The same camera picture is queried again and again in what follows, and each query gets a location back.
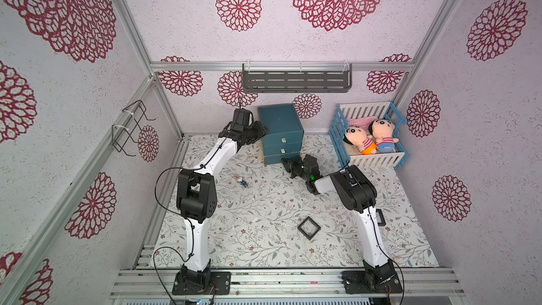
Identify plush doll blue shorts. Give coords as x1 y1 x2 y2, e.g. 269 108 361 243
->
368 119 399 153

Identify grey wall shelf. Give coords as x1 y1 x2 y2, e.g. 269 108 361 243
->
241 64 352 93

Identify black wire wall rack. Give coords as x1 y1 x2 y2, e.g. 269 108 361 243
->
110 100 156 157

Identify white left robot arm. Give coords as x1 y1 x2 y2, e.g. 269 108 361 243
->
157 108 267 304

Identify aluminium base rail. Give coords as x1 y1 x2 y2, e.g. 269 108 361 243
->
109 245 468 304

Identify pink crib blanket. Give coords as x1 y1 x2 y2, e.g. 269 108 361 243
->
347 116 378 131

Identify blue white toy crib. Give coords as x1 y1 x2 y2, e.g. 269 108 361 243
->
329 102 409 168

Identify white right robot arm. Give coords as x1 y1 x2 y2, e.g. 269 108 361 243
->
281 155 405 297

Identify plush doll orange shorts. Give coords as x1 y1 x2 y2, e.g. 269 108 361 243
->
343 127 378 155

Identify black brooch box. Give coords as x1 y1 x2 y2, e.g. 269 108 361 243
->
297 216 321 241
376 208 387 227

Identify teal three-drawer cabinet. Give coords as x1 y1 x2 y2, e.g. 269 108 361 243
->
258 104 304 165

